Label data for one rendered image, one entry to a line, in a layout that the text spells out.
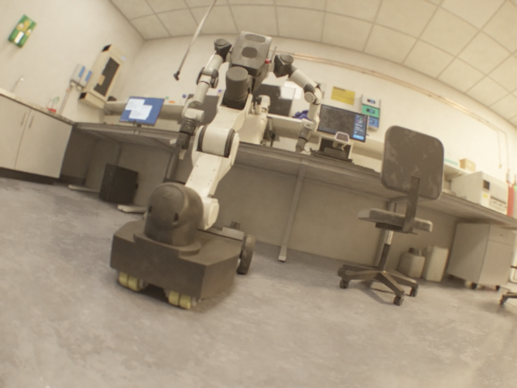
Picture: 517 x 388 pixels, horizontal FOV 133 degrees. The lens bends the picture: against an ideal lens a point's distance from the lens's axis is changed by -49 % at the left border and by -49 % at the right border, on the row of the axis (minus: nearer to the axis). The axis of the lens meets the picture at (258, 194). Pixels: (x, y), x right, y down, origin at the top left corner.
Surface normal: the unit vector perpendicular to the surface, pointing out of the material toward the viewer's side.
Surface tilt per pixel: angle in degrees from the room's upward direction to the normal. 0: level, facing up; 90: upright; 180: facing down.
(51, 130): 90
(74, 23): 90
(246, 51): 92
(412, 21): 180
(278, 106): 86
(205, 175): 58
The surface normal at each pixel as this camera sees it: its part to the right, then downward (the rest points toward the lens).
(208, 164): 0.16, -0.56
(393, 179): -0.23, -0.11
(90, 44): 0.96, 0.22
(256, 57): 0.08, 0.00
